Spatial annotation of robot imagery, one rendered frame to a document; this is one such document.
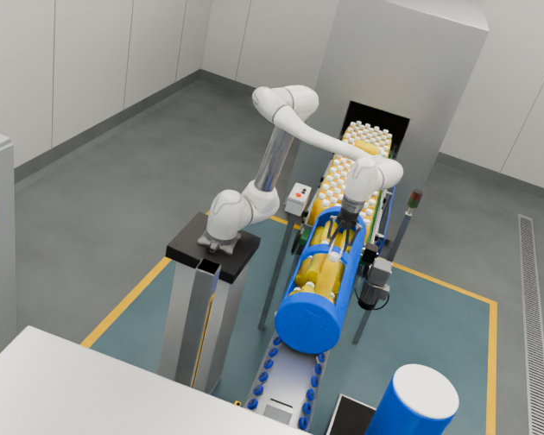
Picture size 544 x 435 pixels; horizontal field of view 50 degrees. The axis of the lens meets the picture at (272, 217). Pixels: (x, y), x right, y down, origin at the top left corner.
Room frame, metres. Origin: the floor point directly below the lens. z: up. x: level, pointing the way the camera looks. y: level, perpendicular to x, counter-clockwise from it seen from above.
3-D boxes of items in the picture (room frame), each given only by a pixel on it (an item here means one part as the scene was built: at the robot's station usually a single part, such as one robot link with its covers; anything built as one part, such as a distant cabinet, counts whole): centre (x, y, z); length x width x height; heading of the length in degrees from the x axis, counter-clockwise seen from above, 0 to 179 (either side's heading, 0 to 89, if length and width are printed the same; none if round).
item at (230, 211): (2.39, 0.21, 1.23); 0.18 x 0.16 x 0.22; 140
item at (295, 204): (3.02, -0.12, 1.05); 0.20 x 0.10 x 0.10; 172
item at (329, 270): (1.99, -0.29, 1.31); 0.07 x 0.07 x 0.19
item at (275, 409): (1.46, -0.21, 1.00); 0.10 x 0.04 x 0.15; 82
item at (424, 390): (1.77, -0.80, 1.03); 0.28 x 0.28 x 0.01
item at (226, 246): (2.36, 0.23, 1.10); 0.22 x 0.18 x 0.06; 174
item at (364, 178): (2.00, -0.30, 1.79); 0.13 x 0.11 x 0.16; 140
